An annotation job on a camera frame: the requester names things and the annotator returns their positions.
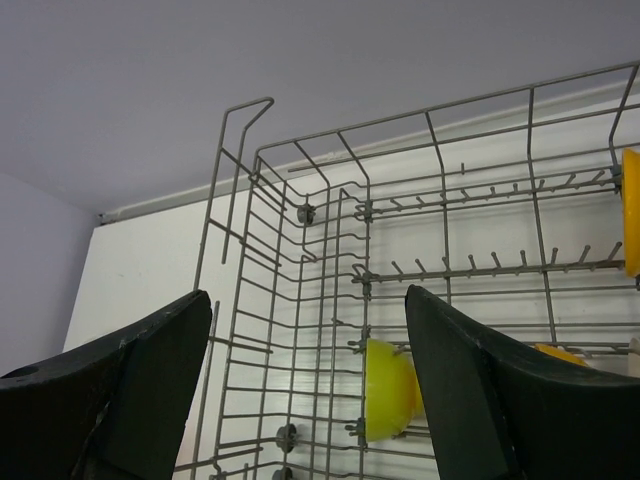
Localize small yellow bowl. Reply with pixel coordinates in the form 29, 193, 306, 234
534, 343, 589, 368

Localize white round bowl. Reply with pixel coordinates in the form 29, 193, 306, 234
627, 337, 640, 378

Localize large yellow bowl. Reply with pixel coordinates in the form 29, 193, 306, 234
621, 149, 640, 277

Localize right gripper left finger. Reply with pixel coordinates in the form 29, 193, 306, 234
1, 290, 212, 479

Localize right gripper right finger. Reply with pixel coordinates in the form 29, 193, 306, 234
405, 285, 639, 479

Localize grey wire dish rack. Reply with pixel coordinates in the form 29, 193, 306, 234
174, 62, 639, 479

